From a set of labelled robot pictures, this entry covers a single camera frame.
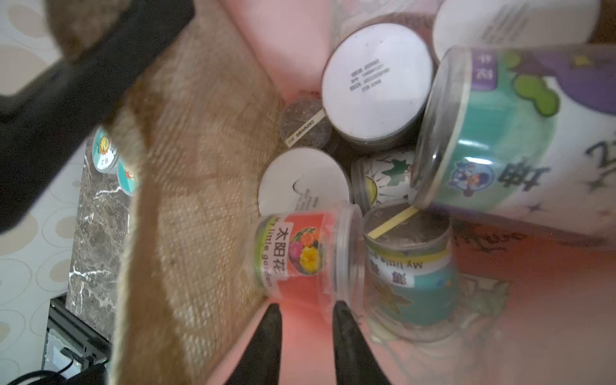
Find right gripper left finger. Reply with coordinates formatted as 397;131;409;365
226;303;282;385

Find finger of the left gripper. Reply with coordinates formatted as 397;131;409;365
1;1;195;232

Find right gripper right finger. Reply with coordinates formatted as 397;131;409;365
332;301;390;384

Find seed jar sunflower label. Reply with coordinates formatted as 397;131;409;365
91;128;120;174

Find wide jar pineapple lid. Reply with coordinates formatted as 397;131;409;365
117;160;138;197

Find small jar red label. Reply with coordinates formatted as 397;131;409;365
245;201;366;314

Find red burlap canvas bag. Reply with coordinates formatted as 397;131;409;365
104;1;615;384

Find wide jar purple flower label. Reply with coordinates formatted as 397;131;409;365
409;44;615;245

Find small jar teal label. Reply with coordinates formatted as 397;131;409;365
364;201;460;343

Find wide jar strawberry label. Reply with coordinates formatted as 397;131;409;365
351;149;415;213

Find wide jar white bottom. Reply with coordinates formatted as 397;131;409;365
258;147;353;216

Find small clear jar dark seeds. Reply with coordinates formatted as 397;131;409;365
278;94;332;149

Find wide jar dark lid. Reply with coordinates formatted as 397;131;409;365
321;23;434;152

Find wide jar white label top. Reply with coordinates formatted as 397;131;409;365
432;0;602;61

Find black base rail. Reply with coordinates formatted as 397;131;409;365
9;293;112;385

